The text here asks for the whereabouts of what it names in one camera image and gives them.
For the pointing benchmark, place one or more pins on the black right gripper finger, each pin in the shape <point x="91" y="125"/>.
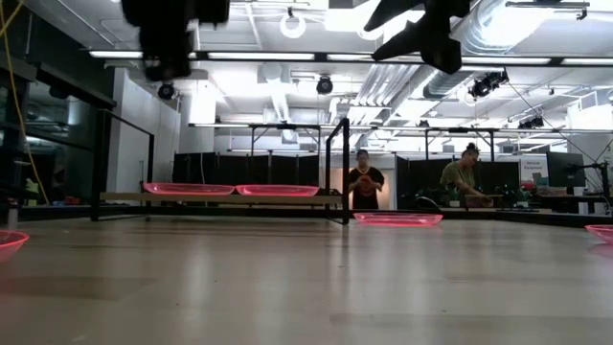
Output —
<point x="392" y="12"/>
<point x="407" y="45"/>

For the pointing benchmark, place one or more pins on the pink translucent plastic plate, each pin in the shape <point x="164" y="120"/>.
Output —
<point x="601" y="232"/>
<point x="397" y="219"/>
<point x="9" y="242"/>
<point x="278" y="190"/>
<point x="189" y="189"/>

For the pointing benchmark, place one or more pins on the black-framed wooden board shelf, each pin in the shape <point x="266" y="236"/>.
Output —
<point x="215" y="198"/>

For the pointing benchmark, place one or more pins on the white strip light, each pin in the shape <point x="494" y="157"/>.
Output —
<point x="117" y="54"/>
<point x="507" y="60"/>
<point x="261" y="56"/>

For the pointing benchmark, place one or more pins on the black ceiling spotlight cluster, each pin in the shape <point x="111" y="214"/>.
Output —
<point x="488" y="83"/>

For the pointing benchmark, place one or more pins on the person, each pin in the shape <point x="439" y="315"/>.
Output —
<point x="366" y="184"/>
<point x="460" y="178"/>

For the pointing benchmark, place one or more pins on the green potted plant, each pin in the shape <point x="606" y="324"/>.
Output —
<point x="433" y="197"/>

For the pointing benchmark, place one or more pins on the black room partition screen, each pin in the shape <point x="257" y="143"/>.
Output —
<point x="503" y="175"/>
<point x="239" y="170"/>

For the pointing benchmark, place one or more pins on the black computer monitor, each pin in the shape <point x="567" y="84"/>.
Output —
<point x="565" y="170"/>

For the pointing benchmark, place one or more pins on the black stand with boom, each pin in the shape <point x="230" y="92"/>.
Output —
<point x="598" y="167"/>

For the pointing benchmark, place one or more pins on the black overhead frame beam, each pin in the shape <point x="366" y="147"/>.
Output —
<point x="321" y="56"/>

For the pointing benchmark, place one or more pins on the white wall sign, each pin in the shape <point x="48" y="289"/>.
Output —
<point x="534" y="170"/>

